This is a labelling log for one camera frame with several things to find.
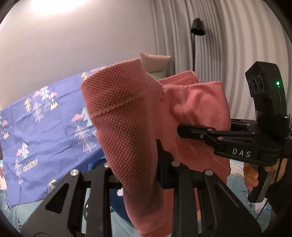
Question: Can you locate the black floor lamp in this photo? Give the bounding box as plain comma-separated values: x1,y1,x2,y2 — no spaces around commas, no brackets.
191,18,205,71

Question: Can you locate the person's right hand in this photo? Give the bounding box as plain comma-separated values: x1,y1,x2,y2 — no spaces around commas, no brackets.
242,158,288,192

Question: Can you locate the navy star fleece garment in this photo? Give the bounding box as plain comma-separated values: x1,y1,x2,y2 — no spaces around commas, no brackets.
88,157,132,224

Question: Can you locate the grey pleated curtain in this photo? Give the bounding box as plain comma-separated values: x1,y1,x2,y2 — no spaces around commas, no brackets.
150,1,291,119

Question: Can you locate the purple tree print sheet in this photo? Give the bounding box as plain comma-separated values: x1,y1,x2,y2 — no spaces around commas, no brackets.
1,71,104,207

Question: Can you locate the far green pillow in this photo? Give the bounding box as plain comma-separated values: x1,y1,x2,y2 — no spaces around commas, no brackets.
150,71,167,80

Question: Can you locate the coral pink knit sweater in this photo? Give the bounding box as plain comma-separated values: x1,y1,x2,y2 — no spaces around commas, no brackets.
81,59,231,236

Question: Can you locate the teal patterned bed quilt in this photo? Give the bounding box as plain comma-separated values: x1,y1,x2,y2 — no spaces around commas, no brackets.
1,172,271,236

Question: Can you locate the beige pink pillow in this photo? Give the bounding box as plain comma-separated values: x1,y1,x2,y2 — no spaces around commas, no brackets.
140,52,171,73

